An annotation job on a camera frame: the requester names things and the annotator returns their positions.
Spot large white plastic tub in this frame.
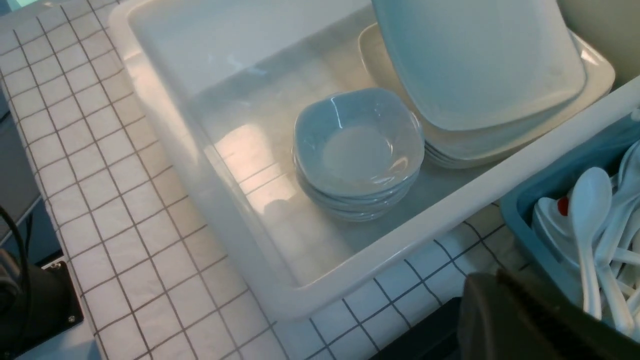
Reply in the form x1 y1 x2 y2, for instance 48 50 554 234
109 0 639 321

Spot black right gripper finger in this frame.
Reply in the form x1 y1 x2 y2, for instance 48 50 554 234
457 269 640 360

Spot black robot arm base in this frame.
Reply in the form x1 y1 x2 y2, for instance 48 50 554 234
0 205 85 358

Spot large white square plate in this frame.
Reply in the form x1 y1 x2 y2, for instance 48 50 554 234
372 0 586 132

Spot stack of white bowls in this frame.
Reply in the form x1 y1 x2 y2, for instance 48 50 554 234
291 88 425 223

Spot pile of white spoons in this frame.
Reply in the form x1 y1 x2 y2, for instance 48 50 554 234
550 132 640 340

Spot white grid tablecloth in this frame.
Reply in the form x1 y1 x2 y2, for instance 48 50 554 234
1 0 530 360

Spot stack of white square plates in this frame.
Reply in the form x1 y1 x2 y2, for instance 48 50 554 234
358 23 616 169

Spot teal plastic bin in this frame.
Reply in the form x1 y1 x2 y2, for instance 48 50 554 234
500 114 639 306

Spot black serving tray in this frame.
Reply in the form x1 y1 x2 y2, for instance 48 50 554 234
370 297 462 360

